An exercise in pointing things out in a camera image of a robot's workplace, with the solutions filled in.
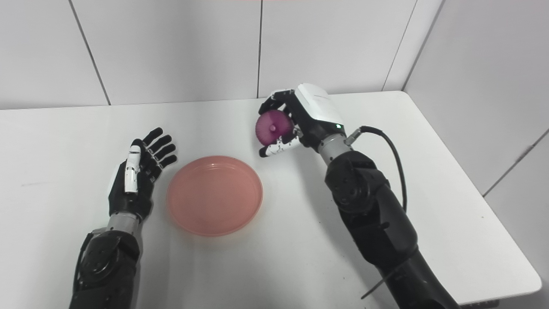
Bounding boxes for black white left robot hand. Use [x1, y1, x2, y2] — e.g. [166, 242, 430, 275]
[108, 127, 178, 222]

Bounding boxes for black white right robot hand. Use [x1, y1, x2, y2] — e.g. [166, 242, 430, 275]
[258, 83, 347, 158]

